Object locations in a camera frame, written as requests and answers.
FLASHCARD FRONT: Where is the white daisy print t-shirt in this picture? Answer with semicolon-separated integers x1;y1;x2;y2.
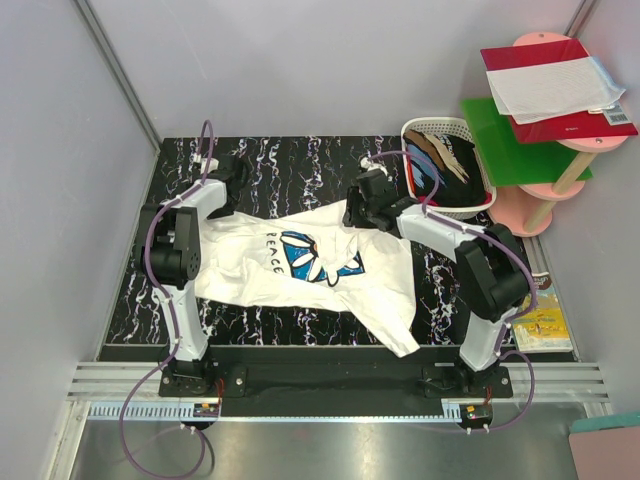
195;201;419;358

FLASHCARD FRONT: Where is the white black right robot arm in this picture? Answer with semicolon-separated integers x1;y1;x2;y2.
343;169;535;397

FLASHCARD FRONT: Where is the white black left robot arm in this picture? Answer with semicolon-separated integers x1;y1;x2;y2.
134;156;250;396

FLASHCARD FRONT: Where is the black printed t-shirt in basket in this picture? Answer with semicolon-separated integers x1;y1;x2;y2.
402;129;493;209

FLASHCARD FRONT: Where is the white perforated plastic basket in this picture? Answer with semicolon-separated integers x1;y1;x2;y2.
401;117;497;220

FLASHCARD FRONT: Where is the green plastic sheet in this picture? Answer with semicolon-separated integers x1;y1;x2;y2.
460;98;578;187

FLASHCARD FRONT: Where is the pink two-tier stand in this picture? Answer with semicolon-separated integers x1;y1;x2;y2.
487;31;629;238

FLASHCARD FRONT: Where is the white mesh cloth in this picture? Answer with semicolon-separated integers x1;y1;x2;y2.
487;56;625;125

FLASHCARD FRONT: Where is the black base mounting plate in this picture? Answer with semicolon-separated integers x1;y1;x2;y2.
160;362;513;399

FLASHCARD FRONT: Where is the yellow illustrated paperback book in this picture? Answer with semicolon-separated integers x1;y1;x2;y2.
512;272;573;353

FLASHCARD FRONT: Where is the red plastic folder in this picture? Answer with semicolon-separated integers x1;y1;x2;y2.
481;39;638;144

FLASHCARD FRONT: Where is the teal cloth edge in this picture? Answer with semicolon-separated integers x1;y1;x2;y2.
570;412;640;434

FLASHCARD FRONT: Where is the pink board corner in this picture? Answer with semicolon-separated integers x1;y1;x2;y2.
569;427;640;480

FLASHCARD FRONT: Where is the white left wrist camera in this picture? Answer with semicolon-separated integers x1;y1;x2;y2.
194;156;219;176

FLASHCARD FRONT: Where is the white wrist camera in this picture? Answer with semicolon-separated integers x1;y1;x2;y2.
359;157;389;177
194;156;219;176

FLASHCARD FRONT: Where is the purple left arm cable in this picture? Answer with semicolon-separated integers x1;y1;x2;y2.
118;119;217;480

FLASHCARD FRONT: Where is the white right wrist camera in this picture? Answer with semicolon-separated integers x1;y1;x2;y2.
359;157;389;177

